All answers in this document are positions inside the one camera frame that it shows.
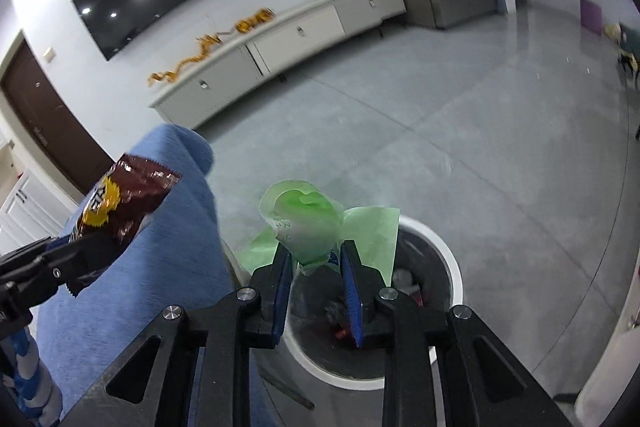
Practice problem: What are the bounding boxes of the dark brown door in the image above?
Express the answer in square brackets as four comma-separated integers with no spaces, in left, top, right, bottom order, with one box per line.
[0,32,116,196]

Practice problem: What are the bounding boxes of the golden tiger figurine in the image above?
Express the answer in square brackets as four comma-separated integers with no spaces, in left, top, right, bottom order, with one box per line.
[235,8,276,34]

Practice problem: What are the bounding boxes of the dark brown snack bag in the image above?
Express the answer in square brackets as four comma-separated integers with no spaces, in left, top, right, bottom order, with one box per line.
[65,152,182,299]

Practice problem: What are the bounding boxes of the white rimmed trash bin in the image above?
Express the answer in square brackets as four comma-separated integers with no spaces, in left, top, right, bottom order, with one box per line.
[227,214,463,392]

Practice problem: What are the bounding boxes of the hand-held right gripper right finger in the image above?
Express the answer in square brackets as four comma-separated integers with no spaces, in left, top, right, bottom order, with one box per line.
[340,241,573,427]

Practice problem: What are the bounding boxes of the person's left forearm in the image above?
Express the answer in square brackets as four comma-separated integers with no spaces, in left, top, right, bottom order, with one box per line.
[0,322,63,427]

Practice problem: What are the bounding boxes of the short golden dragon figurine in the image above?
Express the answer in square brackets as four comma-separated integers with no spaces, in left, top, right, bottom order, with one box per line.
[195,33,224,58]

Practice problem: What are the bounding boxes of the white television console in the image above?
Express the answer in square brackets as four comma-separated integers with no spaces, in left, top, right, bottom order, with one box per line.
[148,0,407,130]

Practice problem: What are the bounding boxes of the white lower cabinets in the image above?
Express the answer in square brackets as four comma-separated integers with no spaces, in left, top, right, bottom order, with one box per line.
[0,167,81,253]

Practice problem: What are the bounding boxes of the green wrapper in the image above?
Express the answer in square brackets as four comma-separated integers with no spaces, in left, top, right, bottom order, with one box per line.
[237,179,401,287]

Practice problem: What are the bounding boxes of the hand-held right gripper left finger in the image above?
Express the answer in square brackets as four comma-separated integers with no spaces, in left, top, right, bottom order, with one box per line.
[60,247,293,427]

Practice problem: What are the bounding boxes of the long golden dragon figurine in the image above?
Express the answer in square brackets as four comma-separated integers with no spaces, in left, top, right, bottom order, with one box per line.
[147,52,201,86]

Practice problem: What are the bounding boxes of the purple box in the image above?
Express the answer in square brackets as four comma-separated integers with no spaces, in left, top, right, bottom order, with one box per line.
[580,0,603,36]

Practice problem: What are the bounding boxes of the blue fuzzy blanket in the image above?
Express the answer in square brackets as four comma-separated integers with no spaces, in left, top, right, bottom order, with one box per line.
[30,124,281,427]

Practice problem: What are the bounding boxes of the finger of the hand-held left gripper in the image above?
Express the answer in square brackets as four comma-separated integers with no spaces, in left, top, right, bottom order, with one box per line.
[42,234,111,289]

